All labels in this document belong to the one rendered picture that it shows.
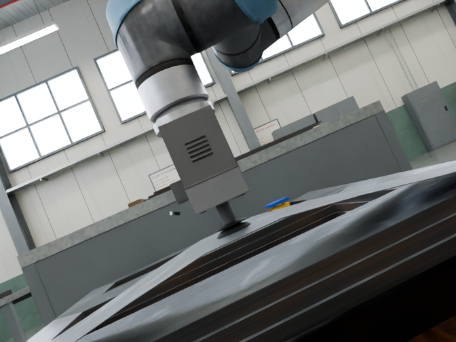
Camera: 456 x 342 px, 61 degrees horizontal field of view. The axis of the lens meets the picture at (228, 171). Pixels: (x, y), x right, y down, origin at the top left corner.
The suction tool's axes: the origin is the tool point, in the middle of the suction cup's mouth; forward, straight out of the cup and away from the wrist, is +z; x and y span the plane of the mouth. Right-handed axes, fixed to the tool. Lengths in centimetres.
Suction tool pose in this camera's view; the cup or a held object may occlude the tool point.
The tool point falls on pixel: (238, 241)
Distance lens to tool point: 45.3
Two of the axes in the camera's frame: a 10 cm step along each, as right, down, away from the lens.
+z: 4.1, 9.1, -0.6
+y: 0.5, -0.9, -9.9
